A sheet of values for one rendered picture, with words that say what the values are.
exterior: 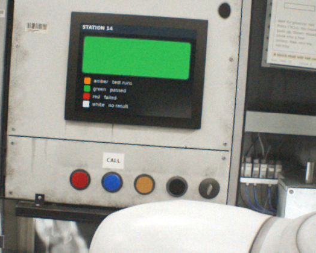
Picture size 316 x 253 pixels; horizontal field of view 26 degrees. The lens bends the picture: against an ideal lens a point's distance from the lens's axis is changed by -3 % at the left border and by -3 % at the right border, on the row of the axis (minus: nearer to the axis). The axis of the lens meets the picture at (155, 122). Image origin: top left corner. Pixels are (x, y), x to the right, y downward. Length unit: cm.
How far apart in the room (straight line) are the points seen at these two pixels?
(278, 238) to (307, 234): 5
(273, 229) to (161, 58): 64
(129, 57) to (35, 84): 18
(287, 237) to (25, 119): 77
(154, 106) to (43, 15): 27
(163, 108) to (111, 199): 20
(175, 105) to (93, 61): 17
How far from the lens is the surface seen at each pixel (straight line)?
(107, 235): 74
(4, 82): 135
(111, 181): 130
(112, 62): 126
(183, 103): 127
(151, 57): 126
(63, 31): 130
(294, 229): 64
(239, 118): 131
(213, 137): 130
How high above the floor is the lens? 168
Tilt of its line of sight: 6 degrees down
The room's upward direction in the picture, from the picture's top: 4 degrees clockwise
